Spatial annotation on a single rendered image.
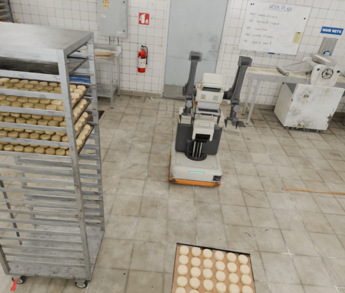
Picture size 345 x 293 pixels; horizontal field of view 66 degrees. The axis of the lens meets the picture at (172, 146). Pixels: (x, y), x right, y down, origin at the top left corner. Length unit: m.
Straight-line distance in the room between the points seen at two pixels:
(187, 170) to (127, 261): 1.21
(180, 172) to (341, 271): 1.82
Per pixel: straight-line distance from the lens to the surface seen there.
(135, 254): 2.58
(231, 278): 1.45
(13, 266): 2.53
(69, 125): 1.40
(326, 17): 5.86
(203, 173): 3.11
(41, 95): 1.42
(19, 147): 1.70
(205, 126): 2.87
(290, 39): 5.68
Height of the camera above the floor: 2.11
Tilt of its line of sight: 32 degrees down
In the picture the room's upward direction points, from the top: 6 degrees clockwise
